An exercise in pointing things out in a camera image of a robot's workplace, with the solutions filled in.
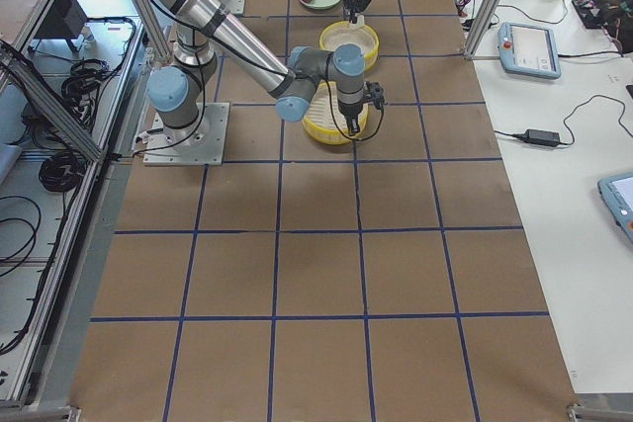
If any teach pendant far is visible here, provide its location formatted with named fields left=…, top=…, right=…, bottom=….
left=497, top=22, right=561, bottom=80

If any aluminium frame post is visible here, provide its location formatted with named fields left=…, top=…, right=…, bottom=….
left=462, top=0, right=520, bottom=61

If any yellow steamer basket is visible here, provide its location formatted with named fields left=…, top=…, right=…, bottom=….
left=317, top=20, right=382, bottom=72
left=302, top=81, right=368, bottom=145

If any black cable bundle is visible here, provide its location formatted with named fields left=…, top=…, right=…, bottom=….
left=38, top=150, right=86, bottom=193

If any teach pendant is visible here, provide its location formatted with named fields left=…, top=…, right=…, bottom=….
left=497, top=22, right=561, bottom=80
left=597, top=172, right=633, bottom=241

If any white steamed bun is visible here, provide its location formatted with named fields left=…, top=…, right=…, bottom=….
left=349, top=15, right=365, bottom=29

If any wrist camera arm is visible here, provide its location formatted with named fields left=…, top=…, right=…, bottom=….
left=365, top=81, right=385, bottom=111

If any black power adapter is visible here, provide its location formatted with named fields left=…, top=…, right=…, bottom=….
left=522, top=128, right=562, bottom=147

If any teach pendant near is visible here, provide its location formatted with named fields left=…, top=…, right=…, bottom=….
left=597, top=172, right=633, bottom=241

